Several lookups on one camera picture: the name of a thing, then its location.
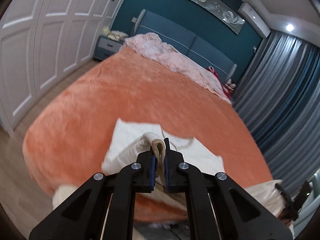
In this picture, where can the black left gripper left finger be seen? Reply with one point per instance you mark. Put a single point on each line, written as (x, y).
(103, 206)

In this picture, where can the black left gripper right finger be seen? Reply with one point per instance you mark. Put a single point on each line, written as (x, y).
(218, 208)

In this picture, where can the cream quilted jacket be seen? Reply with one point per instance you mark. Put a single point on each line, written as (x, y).
(131, 138)

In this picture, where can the orange plush bed blanket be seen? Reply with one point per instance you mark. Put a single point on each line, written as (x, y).
(67, 142)

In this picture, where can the grey blue curtain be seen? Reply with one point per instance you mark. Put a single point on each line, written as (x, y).
(278, 100)

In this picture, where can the red and white plush toy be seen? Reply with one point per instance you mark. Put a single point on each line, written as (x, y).
(227, 86)

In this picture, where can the dark blue nightstand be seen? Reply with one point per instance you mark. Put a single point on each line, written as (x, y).
(105, 47)

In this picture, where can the blue upholstered headboard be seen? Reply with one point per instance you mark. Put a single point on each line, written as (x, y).
(186, 42)

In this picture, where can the cream cloth pile on nightstand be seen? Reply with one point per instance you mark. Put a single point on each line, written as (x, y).
(114, 35)

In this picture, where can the pink lace duvet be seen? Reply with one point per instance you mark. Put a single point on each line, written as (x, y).
(151, 46)

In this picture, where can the white panelled wardrobe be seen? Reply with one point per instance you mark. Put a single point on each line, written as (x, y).
(43, 41)

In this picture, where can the white air conditioner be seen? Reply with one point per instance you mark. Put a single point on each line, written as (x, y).
(253, 18)

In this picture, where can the silver floral wall art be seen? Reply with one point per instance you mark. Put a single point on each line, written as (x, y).
(223, 12)

